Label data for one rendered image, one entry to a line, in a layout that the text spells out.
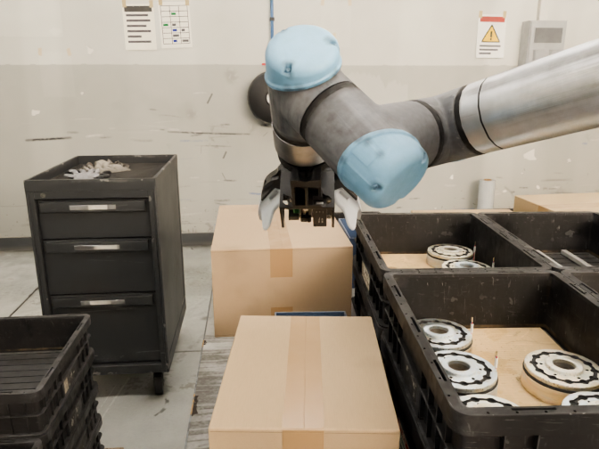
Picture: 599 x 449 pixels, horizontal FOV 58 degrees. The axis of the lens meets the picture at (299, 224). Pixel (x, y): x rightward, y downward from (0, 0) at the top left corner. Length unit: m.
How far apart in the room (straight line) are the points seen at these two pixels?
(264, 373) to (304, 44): 0.43
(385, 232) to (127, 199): 1.04
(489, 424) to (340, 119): 0.33
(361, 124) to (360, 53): 3.54
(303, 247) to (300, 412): 0.52
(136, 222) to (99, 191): 0.17
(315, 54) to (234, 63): 3.43
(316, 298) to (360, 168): 0.71
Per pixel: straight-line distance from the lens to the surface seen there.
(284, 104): 0.55
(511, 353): 0.93
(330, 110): 0.51
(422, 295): 0.94
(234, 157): 4.00
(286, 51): 0.54
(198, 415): 0.97
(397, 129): 0.50
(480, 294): 0.97
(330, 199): 0.69
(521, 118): 0.54
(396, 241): 1.32
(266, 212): 0.77
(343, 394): 0.72
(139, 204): 2.00
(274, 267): 1.14
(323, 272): 1.15
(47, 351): 1.73
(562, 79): 0.52
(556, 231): 1.45
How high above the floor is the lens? 1.25
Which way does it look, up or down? 16 degrees down
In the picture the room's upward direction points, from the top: straight up
